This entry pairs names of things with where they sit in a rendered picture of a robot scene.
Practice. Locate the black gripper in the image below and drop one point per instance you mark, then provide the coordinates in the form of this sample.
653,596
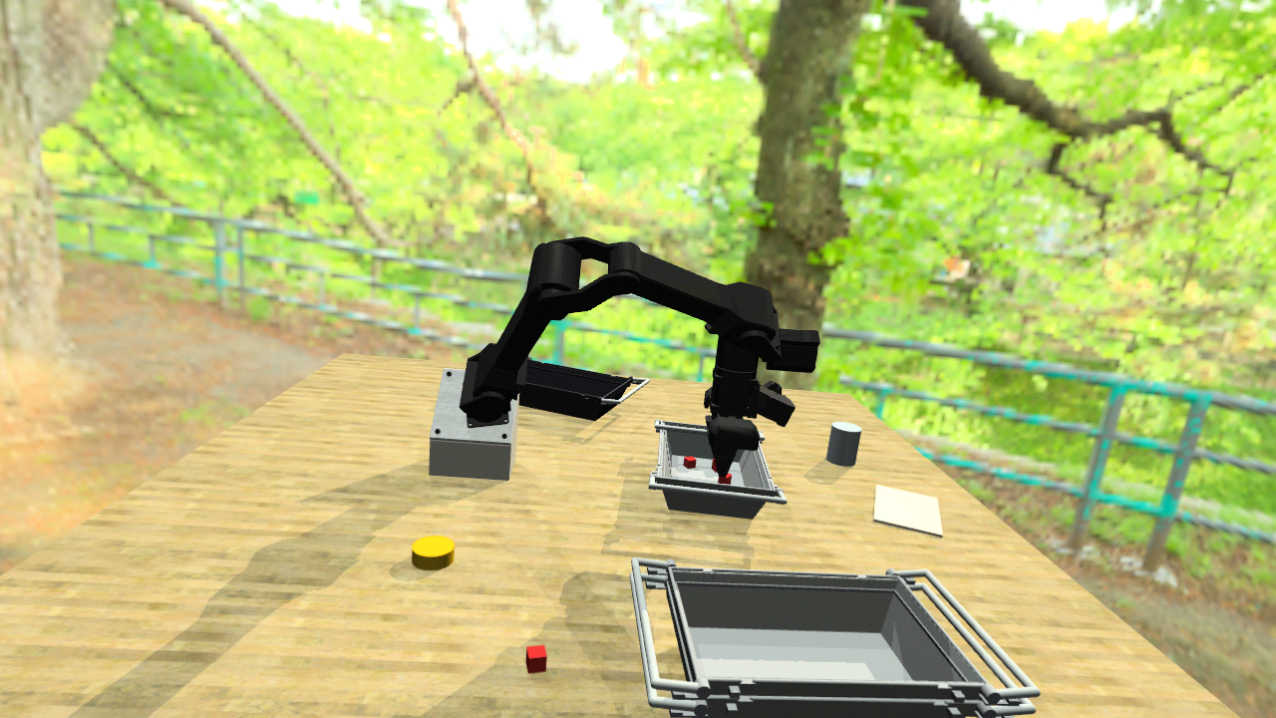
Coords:
729,399

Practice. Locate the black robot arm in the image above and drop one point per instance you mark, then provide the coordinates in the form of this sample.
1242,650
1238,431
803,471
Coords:
741,314

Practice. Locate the yellow short cylinder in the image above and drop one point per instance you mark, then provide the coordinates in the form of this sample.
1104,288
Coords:
433,552

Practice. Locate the dark grey cylinder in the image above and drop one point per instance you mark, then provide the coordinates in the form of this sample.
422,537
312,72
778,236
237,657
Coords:
843,444

